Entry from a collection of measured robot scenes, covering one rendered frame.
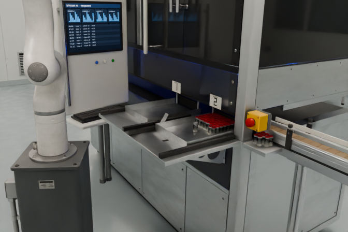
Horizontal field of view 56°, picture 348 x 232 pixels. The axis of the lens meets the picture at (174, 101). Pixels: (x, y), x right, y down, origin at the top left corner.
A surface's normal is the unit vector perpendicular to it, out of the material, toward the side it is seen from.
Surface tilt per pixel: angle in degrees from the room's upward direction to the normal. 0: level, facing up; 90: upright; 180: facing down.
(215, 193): 90
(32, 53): 61
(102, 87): 90
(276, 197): 90
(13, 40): 90
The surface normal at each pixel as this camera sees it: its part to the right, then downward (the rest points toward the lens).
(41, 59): 0.25, -0.18
